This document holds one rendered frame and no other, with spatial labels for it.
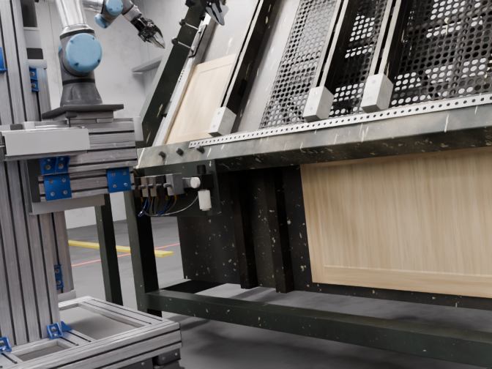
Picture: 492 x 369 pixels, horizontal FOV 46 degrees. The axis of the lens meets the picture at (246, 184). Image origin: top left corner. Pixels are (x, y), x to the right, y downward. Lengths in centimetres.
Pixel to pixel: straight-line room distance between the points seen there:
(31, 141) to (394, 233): 130
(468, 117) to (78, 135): 120
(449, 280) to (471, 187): 33
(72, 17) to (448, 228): 144
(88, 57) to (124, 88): 858
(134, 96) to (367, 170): 865
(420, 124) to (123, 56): 913
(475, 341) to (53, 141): 143
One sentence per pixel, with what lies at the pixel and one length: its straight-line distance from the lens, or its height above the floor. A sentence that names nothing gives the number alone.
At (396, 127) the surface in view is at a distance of 189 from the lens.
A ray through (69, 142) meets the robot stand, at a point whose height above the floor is 91.
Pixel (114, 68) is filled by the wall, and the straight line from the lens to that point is 1057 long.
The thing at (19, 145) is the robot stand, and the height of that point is 91.
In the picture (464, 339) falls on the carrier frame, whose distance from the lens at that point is 192.
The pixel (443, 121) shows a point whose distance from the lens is 181.
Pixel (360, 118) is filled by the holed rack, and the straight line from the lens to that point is 198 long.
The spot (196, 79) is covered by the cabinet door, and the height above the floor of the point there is 122.
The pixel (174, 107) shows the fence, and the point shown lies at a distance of 289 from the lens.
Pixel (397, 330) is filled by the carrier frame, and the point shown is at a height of 18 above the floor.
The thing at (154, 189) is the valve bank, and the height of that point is 70.
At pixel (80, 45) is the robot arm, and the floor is 122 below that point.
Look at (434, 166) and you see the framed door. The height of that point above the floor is 69.
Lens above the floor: 79
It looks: 2 degrees down
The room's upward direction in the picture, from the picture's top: 6 degrees counter-clockwise
